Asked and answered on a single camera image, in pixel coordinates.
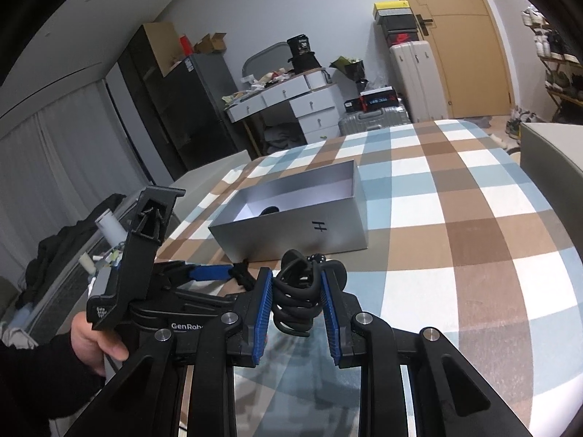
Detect yellow shoe box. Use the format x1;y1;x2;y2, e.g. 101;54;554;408
373;1;411;23

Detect black hair tie bundle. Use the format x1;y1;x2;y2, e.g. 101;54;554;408
271;249;349;336

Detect white bottle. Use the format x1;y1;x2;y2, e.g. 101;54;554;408
95;212;124;245

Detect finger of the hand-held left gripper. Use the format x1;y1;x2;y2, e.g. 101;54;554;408
156;259;235;288
179;287;252;313

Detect desk clutter pile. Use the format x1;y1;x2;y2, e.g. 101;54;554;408
223;67;297;106

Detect white desk with drawers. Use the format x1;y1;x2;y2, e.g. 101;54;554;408
225;67;342;155

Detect silver grey box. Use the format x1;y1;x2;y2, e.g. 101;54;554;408
208;160;369;265

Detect black wrapped bouquet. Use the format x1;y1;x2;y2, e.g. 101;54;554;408
330;55;368;94

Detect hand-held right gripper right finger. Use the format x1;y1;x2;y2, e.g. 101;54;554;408
320;268;535;437

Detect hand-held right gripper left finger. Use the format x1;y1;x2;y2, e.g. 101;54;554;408
64;268;275;437

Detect white upright suitcase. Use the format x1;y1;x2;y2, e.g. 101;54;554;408
389;40;450;123

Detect silver suitcase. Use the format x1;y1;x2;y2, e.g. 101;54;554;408
338;105;413;137

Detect dark wardrobe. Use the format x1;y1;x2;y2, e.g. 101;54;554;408
117;25;192;183

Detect grey arched mirror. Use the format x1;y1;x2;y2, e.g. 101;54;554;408
241;42;290;81

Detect person's left forearm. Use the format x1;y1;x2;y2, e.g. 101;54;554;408
0;339;108;422

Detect wooden door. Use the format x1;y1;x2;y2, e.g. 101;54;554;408
380;0;513;122

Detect grey upholstered bench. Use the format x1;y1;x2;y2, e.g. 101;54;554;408
519;121;583;193
168;148;249;192

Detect white curtain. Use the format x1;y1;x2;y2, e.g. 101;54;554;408
0;79;151;292

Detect black and red shoe box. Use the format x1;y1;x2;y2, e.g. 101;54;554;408
387;31;419;47

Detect shoe rack with shoes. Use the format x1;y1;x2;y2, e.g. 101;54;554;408
521;4;583;92

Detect black clothing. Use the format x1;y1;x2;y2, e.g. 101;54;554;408
23;193;126;293

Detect tall cardboard sheet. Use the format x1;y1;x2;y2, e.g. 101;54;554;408
143;22;183;78

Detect black fridge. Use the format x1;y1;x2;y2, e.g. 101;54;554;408
143;52;247;172

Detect open cardboard box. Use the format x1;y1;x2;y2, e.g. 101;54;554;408
194;33;227;54

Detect grey bag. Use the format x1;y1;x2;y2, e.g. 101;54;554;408
264;125;304;156

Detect person's left hand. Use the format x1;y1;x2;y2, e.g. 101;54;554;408
70;312;131;377

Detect pile of floor shoes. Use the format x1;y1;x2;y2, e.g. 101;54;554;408
505;107;525;140

